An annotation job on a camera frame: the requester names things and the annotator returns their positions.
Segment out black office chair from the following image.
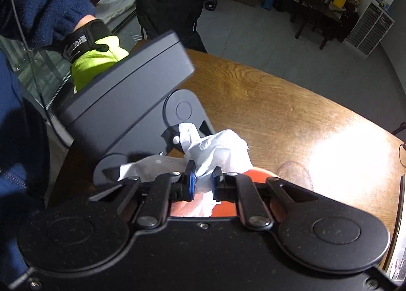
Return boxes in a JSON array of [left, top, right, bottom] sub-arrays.
[[136, 0, 207, 53]]

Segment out orange plastic bowl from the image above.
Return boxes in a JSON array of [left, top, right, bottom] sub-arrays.
[[169, 167, 277, 217]]

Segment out dark wooden chair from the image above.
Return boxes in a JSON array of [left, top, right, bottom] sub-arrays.
[[290, 0, 359, 50]]

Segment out silver open laptop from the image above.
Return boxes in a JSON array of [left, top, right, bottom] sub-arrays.
[[383, 174, 405, 285]]

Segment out white paper towel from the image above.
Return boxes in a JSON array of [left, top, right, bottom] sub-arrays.
[[117, 123, 253, 217]]

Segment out left hand yellow black glove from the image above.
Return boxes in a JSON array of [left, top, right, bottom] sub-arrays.
[[62, 15, 129, 92]]

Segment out white drawer cabinet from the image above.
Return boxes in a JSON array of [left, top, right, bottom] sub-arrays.
[[345, 0, 395, 57]]

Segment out blue fleece sleeve forearm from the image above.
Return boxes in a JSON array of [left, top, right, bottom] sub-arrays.
[[1, 0, 94, 51]]

